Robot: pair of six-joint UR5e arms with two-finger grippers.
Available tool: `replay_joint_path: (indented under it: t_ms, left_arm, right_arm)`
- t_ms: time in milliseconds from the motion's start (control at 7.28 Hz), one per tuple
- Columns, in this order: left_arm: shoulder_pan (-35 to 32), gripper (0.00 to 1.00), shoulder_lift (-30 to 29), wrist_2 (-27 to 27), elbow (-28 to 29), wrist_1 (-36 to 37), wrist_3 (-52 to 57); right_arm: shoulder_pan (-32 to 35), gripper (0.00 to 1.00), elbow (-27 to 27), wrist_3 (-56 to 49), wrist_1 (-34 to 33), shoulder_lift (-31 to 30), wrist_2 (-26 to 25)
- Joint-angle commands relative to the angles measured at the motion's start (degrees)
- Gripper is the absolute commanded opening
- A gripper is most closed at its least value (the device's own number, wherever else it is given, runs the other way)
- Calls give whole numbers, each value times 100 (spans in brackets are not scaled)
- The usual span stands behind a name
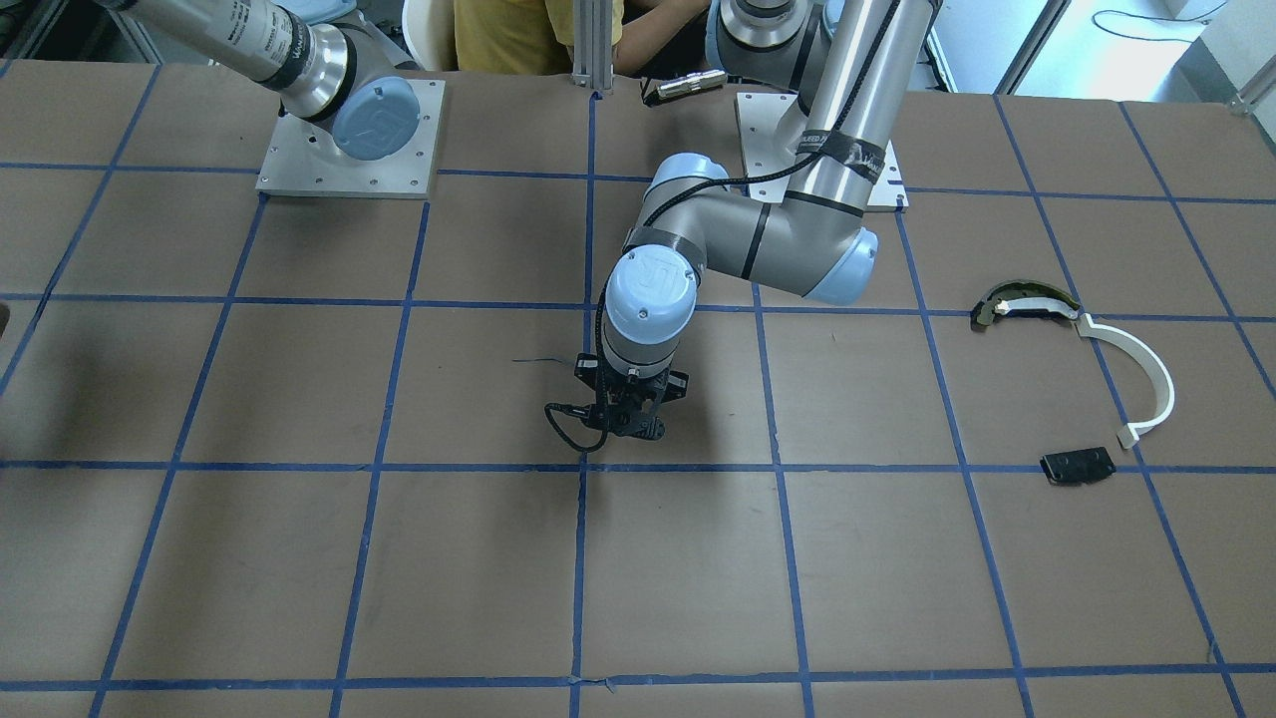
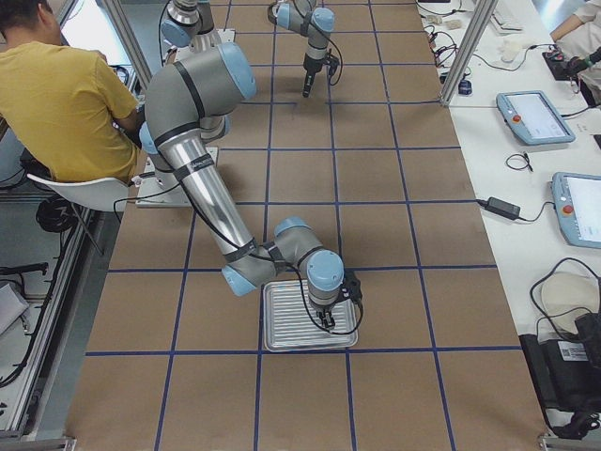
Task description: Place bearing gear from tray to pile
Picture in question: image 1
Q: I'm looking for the white chair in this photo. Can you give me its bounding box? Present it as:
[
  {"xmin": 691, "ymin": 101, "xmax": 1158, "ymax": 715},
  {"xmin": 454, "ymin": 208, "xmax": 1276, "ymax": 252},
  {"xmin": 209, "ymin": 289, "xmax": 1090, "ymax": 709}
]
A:
[{"xmin": 401, "ymin": 0, "xmax": 459, "ymax": 70}]

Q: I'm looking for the white curved plastic bracket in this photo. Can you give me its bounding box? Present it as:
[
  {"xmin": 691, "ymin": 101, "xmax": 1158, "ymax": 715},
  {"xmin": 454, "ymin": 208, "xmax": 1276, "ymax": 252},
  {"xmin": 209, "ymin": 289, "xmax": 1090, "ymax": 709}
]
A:
[{"xmin": 1074, "ymin": 312, "xmax": 1176, "ymax": 449}]

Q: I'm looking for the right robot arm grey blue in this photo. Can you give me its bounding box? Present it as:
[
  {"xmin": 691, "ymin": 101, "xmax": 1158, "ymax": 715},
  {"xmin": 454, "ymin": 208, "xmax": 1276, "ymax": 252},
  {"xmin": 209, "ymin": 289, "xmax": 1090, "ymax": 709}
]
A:
[{"xmin": 100, "ymin": 1, "xmax": 421, "ymax": 161}]

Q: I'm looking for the aluminium frame post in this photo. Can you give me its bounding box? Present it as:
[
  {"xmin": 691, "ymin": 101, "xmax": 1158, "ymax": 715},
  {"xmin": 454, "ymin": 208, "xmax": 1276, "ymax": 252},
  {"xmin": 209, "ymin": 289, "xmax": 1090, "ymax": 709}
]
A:
[{"xmin": 570, "ymin": 0, "xmax": 614, "ymax": 97}]

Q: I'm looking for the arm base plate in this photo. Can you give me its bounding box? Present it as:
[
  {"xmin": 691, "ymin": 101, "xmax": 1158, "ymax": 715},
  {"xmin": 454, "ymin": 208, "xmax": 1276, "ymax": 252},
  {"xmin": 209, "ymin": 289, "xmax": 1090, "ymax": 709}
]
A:
[
  {"xmin": 738, "ymin": 91, "xmax": 910, "ymax": 212},
  {"xmin": 256, "ymin": 78, "xmax": 447, "ymax": 200}
]

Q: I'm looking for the curved brake shoe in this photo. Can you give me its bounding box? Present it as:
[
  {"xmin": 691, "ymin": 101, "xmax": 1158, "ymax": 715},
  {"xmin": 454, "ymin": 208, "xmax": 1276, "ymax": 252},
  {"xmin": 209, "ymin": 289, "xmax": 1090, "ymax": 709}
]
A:
[{"xmin": 970, "ymin": 281, "xmax": 1081, "ymax": 332}]

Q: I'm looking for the black metal brake pad plate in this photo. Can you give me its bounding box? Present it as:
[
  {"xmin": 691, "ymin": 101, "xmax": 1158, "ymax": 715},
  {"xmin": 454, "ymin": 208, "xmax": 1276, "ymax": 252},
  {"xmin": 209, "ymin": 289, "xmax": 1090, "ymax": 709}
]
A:
[{"xmin": 1039, "ymin": 448, "xmax": 1117, "ymax": 487}]

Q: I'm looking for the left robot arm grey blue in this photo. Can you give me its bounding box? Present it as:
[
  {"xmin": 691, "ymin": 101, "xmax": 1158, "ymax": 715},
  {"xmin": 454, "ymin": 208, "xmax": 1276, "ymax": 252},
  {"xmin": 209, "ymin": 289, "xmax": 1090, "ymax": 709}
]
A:
[{"xmin": 545, "ymin": 1, "xmax": 942, "ymax": 441}]

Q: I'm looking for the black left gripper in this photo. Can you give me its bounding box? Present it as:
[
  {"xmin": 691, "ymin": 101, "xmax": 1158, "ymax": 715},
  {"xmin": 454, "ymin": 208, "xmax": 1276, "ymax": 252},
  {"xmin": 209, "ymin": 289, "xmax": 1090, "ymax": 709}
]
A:
[{"xmin": 573, "ymin": 355, "xmax": 689, "ymax": 440}]

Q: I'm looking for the man in yellow shirt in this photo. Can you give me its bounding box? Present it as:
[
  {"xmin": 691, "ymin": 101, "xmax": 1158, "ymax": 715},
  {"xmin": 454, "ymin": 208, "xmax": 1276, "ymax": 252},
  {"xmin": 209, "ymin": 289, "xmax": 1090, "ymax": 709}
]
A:
[{"xmin": 453, "ymin": 1, "xmax": 711, "ymax": 78}]

